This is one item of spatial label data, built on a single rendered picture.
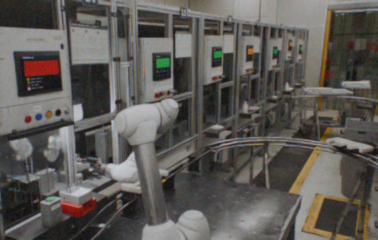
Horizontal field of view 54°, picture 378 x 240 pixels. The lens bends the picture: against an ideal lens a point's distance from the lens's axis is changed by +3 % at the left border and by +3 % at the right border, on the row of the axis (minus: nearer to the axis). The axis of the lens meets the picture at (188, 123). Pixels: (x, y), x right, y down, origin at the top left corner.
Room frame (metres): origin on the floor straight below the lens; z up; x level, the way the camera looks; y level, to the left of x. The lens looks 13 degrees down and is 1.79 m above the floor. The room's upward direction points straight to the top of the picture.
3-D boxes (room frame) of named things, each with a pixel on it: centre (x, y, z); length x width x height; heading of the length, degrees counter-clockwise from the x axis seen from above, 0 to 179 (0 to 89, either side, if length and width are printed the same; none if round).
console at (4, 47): (1.80, 0.83, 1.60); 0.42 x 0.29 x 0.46; 153
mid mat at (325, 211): (3.53, -1.56, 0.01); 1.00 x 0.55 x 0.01; 153
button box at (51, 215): (1.66, 0.67, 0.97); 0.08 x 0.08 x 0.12; 63
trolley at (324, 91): (6.82, -2.60, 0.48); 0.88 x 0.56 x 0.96; 81
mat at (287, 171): (6.08, -1.99, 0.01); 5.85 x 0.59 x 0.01; 153
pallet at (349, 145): (3.22, -1.46, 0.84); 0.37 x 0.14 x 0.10; 31
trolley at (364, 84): (7.78, -3.54, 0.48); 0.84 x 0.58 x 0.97; 161
